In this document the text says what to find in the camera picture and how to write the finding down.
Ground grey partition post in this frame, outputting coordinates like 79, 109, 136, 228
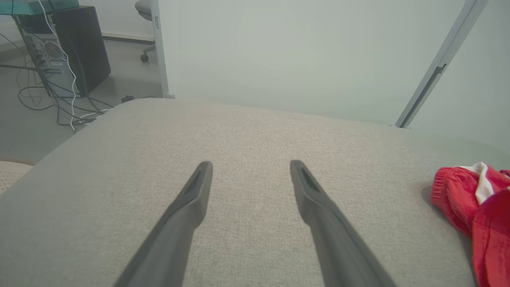
394, 0, 489, 129
151, 0, 176, 99

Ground wide white partition panel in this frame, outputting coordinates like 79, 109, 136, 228
159, 0, 467, 128

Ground red white shorts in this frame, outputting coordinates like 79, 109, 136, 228
431, 162, 510, 287

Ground white computer cable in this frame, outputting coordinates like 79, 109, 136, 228
37, 0, 111, 133

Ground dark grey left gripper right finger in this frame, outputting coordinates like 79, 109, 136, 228
290, 160, 397, 287

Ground black tangled computer cables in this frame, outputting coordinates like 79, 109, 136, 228
15, 60, 115, 127

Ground beige perforated basket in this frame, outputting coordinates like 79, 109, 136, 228
0, 159, 35, 197

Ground black computer tower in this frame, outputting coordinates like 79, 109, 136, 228
15, 6, 112, 98

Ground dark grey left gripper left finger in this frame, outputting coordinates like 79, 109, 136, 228
114, 161, 214, 287

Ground green desk top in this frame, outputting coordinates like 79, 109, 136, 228
0, 0, 80, 16

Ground grey office chair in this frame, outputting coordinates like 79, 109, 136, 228
134, 0, 157, 63

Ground narrow white partition panel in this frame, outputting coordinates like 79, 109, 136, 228
410, 0, 510, 154

